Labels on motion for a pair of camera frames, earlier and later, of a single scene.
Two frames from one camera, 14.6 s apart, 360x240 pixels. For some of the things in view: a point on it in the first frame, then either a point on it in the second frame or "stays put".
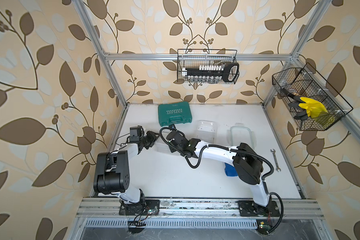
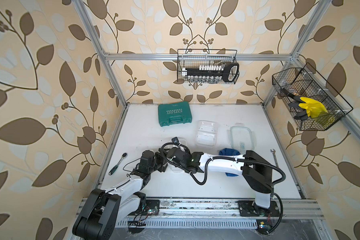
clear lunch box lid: [240, 133] stays put
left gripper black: [152, 138] → [162, 160]
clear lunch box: [206, 131] stays put
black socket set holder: [212, 73] stays put
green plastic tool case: [176, 113] stays put
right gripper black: [172, 148] → [174, 164]
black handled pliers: [300, 115] stays put
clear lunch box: [162, 148] → [174, 169]
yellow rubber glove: [314, 108] stays put
